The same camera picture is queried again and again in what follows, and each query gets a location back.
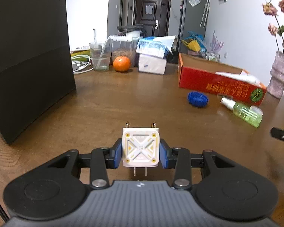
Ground blue tissue box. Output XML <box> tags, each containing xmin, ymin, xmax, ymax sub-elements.
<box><xmin>136</xmin><ymin>35</ymin><xmax>177</xmax><ymax>58</ymax></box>

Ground white square charger plug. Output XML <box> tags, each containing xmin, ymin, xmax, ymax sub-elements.
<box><xmin>122</xmin><ymin>120</ymin><xmax>160</xmax><ymax>177</ymax></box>

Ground orange fruit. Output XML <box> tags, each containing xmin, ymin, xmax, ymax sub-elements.
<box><xmin>113</xmin><ymin>56</ymin><xmax>131</xmax><ymax>73</ymax></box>

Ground grey refrigerator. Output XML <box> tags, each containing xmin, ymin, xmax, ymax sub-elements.
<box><xmin>179</xmin><ymin>0</ymin><xmax>210</xmax><ymax>53</ymax></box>

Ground black and white appliance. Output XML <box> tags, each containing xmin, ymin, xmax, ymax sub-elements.
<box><xmin>117</xmin><ymin>24</ymin><xmax>145</xmax><ymax>38</ymax></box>

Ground small storage cart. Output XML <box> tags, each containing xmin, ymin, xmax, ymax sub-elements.
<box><xmin>205</xmin><ymin>51</ymin><xmax>221</xmax><ymax>62</ymax></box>

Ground blue and yellow bags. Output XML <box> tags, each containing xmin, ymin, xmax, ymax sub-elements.
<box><xmin>182</xmin><ymin>31</ymin><xmax>207</xmax><ymax>53</ymax></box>

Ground clear glass cup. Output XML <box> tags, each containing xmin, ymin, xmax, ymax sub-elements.
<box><xmin>89</xmin><ymin>41</ymin><xmax>111</xmax><ymax>72</ymax></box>

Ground black paper bag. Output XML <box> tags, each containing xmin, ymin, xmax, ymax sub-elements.
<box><xmin>0</xmin><ymin>0</ymin><xmax>76</xmax><ymax>145</ymax></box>

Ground white folded umbrella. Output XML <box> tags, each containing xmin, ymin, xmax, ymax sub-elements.
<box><xmin>200</xmin><ymin>0</ymin><xmax>210</xmax><ymax>28</ymax></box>

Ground green spray bottle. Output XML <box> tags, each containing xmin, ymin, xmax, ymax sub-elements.
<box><xmin>221</xmin><ymin>97</ymin><xmax>263</xmax><ymax>128</ymax></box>

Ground side room door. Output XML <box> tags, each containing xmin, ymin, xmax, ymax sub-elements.
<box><xmin>119</xmin><ymin>0</ymin><xmax>131</xmax><ymax>27</ymax></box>

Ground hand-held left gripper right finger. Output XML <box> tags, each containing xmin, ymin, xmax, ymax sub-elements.
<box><xmin>159</xmin><ymin>139</ymin><xmax>236</xmax><ymax>190</ymax></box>

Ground white tissue pack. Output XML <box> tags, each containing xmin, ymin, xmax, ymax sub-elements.
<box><xmin>138</xmin><ymin>54</ymin><xmax>167</xmax><ymax>75</ymax></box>

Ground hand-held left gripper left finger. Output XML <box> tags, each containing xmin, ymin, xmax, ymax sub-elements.
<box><xmin>47</xmin><ymin>139</ymin><xmax>123</xmax><ymax>190</ymax></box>

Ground purple dried plant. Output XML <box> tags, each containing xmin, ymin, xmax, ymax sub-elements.
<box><xmin>209</xmin><ymin>30</ymin><xmax>224</xmax><ymax>53</ymax></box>

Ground clear plastic food container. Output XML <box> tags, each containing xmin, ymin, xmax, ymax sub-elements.
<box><xmin>111</xmin><ymin>35</ymin><xmax>142</xmax><ymax>68</ymax></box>

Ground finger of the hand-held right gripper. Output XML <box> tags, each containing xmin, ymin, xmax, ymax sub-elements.
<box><xmin>270</xmin><ymin>127</ymin><xmax>284</xmax><ymax>144</ymax></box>

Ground dark brown entrance door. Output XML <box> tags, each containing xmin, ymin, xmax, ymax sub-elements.
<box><xmin>133</xmin><ymin>0</ymin><xmax>172</xmax><ymax>38</ymax></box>

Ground pink textured vase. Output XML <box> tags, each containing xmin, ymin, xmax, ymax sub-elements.
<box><xmin>267</xmin><ymin>51</ymin><xmax>284</xmax><ymax>99</ymax></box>

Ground white cable bundle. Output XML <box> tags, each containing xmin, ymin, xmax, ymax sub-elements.
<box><xmin>71</xmin><ymin>54</ymin><xmax>93</xmax><ymax>74</ymax></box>

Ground red cardboard box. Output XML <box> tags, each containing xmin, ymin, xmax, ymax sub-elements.
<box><xmin>178</xmin><ymin>53</ymin><xmax>267</xmax><ymax>107</ymax></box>

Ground translucent white plastic box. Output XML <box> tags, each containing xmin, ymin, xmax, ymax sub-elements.
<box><xmin>238</xmin><ymin>74</ymin><xmax>261</xmax><ymax>85</ymax></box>

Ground blue bottle cap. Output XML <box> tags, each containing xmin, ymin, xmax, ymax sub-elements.
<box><xmin>188</xmin><ymin>91</ymin><xmax>209</xmax><ymax>108</ymax></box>

